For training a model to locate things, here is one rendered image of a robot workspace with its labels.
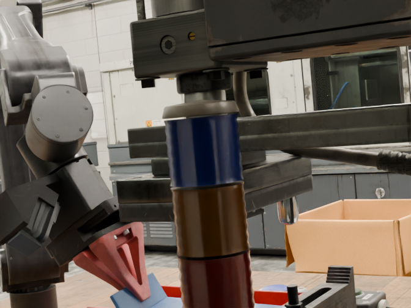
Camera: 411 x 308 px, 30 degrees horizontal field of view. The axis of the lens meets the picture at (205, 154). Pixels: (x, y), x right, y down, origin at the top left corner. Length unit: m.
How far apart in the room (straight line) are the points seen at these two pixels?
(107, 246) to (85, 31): 8.94
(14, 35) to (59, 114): 0.21
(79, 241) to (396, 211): 2.82
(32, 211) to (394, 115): 0.34
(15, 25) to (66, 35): 8.95
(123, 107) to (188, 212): 6.31
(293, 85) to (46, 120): 5.06
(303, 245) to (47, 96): 2.46
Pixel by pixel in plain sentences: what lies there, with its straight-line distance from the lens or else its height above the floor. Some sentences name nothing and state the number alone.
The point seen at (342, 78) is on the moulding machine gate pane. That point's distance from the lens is 5.51.
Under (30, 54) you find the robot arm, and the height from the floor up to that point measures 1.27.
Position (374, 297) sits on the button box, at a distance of 1.04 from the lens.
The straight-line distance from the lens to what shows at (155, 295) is 0.80.
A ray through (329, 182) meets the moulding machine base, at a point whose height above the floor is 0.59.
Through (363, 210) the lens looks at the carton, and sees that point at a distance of 3.57.
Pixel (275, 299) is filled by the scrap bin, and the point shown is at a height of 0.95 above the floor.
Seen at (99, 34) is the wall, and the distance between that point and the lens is 9.51.
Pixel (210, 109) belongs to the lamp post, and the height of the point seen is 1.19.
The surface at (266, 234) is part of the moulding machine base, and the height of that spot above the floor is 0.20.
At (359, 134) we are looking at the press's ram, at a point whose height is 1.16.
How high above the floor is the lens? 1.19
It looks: 3 degrees down
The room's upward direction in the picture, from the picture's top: 5 degrees counter-clockwise
